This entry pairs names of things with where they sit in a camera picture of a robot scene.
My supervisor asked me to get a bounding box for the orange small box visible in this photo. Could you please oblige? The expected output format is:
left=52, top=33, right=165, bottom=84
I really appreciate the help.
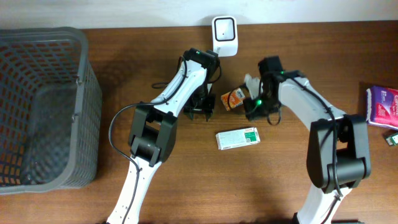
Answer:
left=221, top=88, right=246, bottom=111

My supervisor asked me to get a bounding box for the white green medicine box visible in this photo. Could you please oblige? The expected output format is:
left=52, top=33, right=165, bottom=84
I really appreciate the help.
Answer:
left=216, top=128, right=261, bottom=151

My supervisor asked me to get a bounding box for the purple sanitary pad pack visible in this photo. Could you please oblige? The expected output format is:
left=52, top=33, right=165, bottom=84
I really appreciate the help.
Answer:
left=366, top=86, right=397, bottom=130

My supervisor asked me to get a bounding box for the green gum pack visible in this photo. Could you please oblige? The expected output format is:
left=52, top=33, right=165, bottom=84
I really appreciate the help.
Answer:
left=385, top=133, right=398, bottom=146

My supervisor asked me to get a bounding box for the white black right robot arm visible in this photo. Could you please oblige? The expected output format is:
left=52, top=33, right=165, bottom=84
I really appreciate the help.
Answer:
left=243, top=56, right=371, bottom=223

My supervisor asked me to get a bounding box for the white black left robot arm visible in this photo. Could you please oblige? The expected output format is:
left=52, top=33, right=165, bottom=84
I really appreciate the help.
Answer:
left=106, top=48, right=221, bottom=224

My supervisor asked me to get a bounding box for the white barcode scanner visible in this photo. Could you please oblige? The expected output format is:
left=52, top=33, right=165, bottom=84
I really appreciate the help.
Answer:
left=211, top=16, right=238, bottom=57

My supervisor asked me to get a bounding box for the grey plastic mesh basket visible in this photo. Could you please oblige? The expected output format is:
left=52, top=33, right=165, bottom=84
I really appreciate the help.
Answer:
left=1, top=27, right=103, bottom=195

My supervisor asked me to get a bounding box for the black right camera cable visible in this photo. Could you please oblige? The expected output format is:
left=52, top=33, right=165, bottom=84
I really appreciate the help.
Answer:
left=226, top=83, right=283, bottom=127

